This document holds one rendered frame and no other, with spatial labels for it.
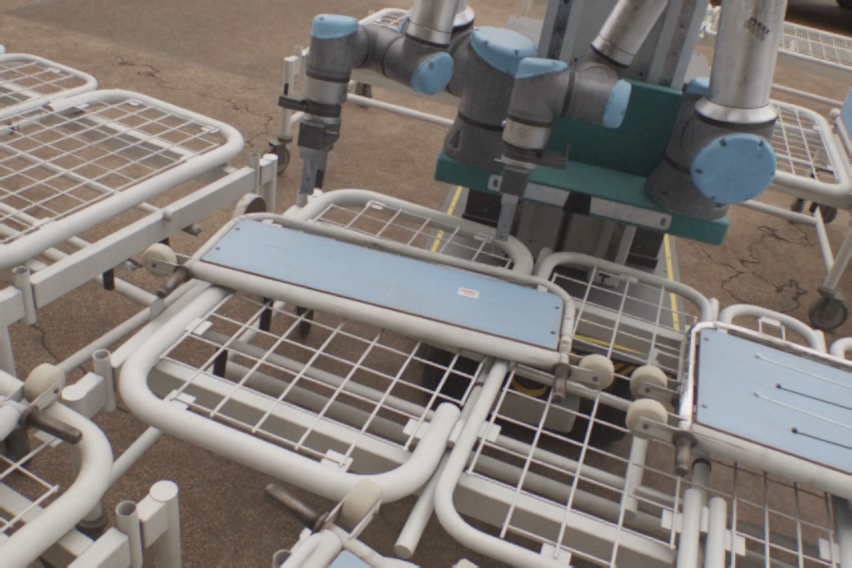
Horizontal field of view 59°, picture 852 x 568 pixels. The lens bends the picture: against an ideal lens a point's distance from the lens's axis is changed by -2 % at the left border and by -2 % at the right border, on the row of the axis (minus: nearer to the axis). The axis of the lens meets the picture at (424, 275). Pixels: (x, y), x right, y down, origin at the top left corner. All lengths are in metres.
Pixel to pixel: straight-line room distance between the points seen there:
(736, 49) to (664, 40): 0.37
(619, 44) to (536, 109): 0.23
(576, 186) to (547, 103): 0.30
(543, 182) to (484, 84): 0.25
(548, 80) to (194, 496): 1.13
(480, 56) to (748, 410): 0.87
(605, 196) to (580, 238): 0.34
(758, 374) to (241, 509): 1.08
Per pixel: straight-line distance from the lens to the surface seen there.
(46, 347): 2.21
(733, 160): 1.53
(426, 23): 1.55
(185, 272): 1.50
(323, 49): 1.57
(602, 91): 1.51
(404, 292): 1.47
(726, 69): 1.52
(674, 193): 1.75
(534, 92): 1.50
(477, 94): 1.70
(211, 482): 1.81
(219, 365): 1.63
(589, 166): 1.87
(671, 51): 1.85
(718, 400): 1.37
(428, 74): 1.54
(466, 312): 1.45
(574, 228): 2.05
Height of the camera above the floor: 1.34
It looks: 32 degrees down
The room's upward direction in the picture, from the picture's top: 10 degrees clockwise
